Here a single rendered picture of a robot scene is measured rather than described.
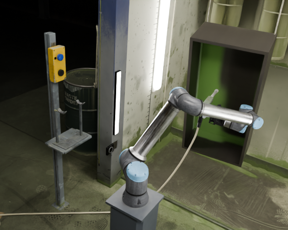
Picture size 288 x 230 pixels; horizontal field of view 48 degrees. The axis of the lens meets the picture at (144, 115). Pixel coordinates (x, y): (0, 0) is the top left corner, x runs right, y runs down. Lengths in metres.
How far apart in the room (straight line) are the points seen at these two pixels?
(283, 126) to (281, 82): 0.51
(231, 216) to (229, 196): 0.28
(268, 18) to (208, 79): 0.97
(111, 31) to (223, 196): 1.97
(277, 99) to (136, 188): 2.35
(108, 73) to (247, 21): 1.99
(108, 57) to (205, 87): 1.02
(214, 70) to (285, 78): 1.25
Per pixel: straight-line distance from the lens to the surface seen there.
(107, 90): 2.89
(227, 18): 3.85
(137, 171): 2.19
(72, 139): 2.71
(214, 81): 3.16
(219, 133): 3.49
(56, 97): 2.65
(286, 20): 3.72
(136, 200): 2.30
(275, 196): 3.72
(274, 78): 4.14
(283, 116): 4.03
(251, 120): 2.40
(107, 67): 2.82
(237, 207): 3.42
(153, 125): 2.26
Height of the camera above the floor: 2.25
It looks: 28 degrees down
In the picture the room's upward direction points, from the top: 5 degrees clockwise
